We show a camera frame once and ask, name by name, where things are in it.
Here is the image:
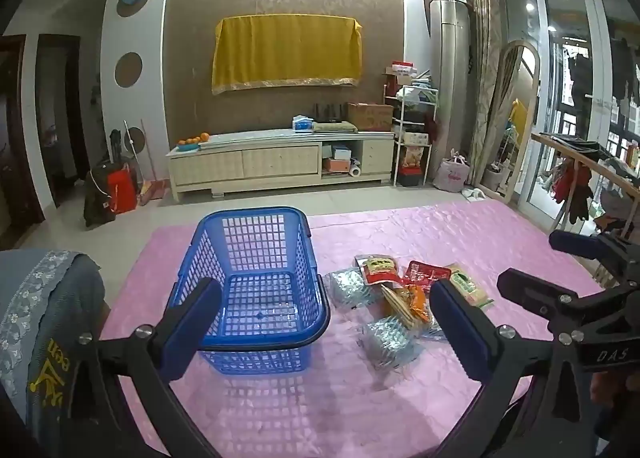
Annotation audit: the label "standing air conditioner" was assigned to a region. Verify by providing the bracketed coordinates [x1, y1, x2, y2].
[430, 0, 472, 174]

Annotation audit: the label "white shelf rack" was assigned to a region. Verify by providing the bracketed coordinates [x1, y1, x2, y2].
[382, 70, 440, 187]

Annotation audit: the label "green yellow snack packet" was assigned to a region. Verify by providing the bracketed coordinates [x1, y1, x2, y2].
[447, 263, 496, 310]

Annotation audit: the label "grey-blue lace-trimmed cloth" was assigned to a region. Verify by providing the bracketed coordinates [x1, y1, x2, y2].
[0, 248, 108, 458]

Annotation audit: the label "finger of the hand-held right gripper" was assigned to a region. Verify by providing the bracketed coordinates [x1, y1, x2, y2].
[497, 267, 627, 335]
[548, 230, 640, 285]

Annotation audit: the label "patterned curtain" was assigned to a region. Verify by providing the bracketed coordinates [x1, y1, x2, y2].
[460, 0, 501, 179]

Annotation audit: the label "red bag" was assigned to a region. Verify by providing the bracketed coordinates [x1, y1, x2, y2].
[107, 169, 138, 214]

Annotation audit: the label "plain red snack packet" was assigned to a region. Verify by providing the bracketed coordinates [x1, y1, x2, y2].
[402, 260, 453, 289]

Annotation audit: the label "cream TV cabinet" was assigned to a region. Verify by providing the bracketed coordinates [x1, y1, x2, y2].
[166, 130, 396, 203]

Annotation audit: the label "white-handled mop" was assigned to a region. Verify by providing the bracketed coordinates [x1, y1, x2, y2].
[122, 120, 146, 189]

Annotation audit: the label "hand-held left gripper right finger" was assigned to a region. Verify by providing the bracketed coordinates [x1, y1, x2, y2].
[425, 279, 596, 458]

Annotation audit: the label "orange snack packet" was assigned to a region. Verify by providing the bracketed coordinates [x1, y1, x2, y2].
[380, 283, 433, 331]

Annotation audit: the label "black suitcase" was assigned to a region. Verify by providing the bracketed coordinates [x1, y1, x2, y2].
[82, 163, 126, 229]

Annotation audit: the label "broom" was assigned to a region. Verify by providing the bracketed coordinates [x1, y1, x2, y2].
[139, 119, 163, 206]

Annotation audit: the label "pink quilted mat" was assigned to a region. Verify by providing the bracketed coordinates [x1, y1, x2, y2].
[100, 200, 608, 458]

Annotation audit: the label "blue plastic basket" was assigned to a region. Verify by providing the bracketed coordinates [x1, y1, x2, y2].
[167, 207, 332, 376]

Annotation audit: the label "brown cardboard box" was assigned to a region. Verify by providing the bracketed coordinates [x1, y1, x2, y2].
[346, 102, 395, 133]

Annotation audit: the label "dark wooden door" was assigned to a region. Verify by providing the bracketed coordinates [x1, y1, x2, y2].
[37, 34, 83, 209]

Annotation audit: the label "dark bottle set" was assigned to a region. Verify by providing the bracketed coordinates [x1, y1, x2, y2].
[312, 103, 343, 123]

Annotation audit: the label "red gloves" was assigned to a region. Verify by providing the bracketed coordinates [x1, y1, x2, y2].
[552, 163, 594, 221]

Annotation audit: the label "pink bag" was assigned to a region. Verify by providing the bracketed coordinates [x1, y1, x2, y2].
[432, 150, 471, 192]

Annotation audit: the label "green folded cloth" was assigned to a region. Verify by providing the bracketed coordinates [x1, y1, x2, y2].
[311, 121, 358, 134]

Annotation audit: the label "clear blue striped snack packet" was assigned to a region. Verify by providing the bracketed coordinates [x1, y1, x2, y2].
[324, 268, 383, 311]
[361, 315, 426, 371]

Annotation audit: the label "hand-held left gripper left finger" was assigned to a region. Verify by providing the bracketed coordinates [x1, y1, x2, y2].
[65, 277, 223, 458]

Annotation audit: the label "yellow wall cloth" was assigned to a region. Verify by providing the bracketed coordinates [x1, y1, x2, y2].
[210, 14, 364, 96]

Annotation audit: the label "red yellow-label snack packet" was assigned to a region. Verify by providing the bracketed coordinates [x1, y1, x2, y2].
[354, 254, 403, 286]

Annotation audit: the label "arched floor mirror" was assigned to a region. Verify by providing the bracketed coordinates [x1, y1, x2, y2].
[480, 40, 541, 204]

